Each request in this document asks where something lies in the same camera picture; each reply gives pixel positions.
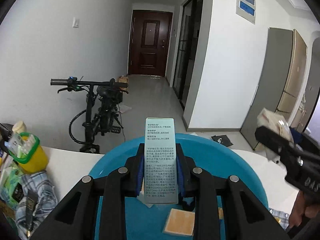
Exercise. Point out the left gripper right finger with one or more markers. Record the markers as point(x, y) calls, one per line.
point(228, 196)

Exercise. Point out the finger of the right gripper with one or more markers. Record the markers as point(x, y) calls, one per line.
point(274, 142)

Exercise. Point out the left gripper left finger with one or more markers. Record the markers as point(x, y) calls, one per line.
point(95, 207)

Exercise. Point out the white tissue pack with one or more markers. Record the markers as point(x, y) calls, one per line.
point(275, 122)

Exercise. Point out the orange top beige box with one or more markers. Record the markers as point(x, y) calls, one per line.
point(180, 223)

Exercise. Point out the tall pale green box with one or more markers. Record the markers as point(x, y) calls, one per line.
point(160, 162)

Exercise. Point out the black fuzzy scrunchie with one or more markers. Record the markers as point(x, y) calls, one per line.
point(187, 204)

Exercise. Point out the person right hand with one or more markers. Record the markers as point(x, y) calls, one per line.
point(302, 208)

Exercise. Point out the blue plaid cloth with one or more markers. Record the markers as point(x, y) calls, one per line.
point(46, 200)

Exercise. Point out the gold grey refrigerator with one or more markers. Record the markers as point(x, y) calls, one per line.
point(280, 81)

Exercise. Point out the blue plastic basin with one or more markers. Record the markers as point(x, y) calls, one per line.
point(144, 222)

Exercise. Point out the green tea box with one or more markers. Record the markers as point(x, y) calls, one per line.
point(11, 188)

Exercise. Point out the yellow green container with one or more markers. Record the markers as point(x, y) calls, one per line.
point(26, 150)

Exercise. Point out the black bicycle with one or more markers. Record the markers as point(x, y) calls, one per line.
point(102, 113)

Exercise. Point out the brown cardboard box floor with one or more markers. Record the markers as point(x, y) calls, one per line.
point(123, 79)

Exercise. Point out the dark brown entry door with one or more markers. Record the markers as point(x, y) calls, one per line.
point(149, 42)

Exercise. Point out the grey wall electrical panel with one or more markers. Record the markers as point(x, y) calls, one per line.
point(246, 9)

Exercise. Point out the white wall switch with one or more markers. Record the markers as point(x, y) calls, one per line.
point(75, 23)

